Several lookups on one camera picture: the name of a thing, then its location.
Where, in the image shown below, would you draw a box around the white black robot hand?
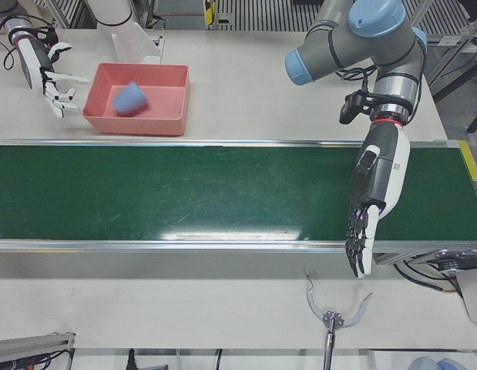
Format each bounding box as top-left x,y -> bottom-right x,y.
344,117 -> 411,280
17,36 -> 92,121

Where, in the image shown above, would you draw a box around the light blue plastic cup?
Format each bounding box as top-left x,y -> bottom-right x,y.
113,80 -> 149,116

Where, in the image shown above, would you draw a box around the pink plastic box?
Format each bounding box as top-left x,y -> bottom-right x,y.
82,62 -> 192,137

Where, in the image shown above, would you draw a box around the white flat device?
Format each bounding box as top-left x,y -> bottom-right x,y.
455,269 -> 477,321

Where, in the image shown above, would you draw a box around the metal grabber pole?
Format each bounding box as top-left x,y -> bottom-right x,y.
304,271 -> 374,370

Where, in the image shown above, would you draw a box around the light blue headphones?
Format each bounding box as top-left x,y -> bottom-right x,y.
409,356 -> 470,370

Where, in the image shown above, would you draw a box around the green conveyor belt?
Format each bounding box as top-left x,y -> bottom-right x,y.
0,137 -> 477,267

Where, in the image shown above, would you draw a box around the aluminium profile bar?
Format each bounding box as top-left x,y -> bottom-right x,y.
0,331 -> 76,370

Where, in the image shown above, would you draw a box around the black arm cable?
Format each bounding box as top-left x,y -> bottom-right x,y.
0,29 -> 20,71
335,22 -> 428,128

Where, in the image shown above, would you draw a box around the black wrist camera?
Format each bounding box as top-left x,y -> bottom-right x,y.
339,90 -> 372,125
36,25 -> 57,44

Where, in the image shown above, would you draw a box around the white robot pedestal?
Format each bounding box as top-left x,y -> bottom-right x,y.
86,0 -> 164,65

